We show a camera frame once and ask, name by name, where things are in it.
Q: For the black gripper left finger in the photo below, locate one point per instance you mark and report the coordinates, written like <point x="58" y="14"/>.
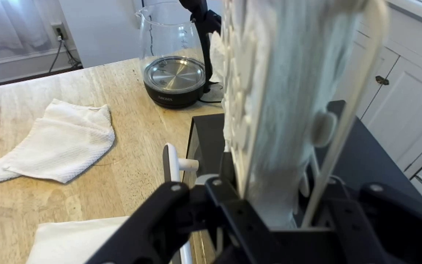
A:
<point x="172" y="220"/>

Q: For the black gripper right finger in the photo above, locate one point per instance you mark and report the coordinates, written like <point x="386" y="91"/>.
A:
<point x="392" y="228"/>

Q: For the black toaster oven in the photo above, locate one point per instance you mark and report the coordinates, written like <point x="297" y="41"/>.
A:
<point x="367" y="155"/>

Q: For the wooden top kitchen island cart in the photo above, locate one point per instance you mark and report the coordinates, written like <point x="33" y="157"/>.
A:
<point x="124" y="161"/>

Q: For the white paper napkin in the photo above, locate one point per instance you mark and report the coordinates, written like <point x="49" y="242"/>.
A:
<point x="74" y="242"/>

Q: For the white kitchen counter cabinets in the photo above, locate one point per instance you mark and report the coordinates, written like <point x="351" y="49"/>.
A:
<point x="407" y="111"/>

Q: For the white folded cloth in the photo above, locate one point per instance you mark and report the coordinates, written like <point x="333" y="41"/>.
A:
<point x="59" y="146"/>

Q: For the glass electric kettle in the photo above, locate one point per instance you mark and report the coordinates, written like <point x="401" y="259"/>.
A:
<point x="175" y="77"/>

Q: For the side window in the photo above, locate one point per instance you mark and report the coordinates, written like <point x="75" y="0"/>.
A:
<point x="7" y="29"/>

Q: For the white wall outlet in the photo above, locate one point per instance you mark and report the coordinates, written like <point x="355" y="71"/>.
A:
<point x="59" y="30"/>

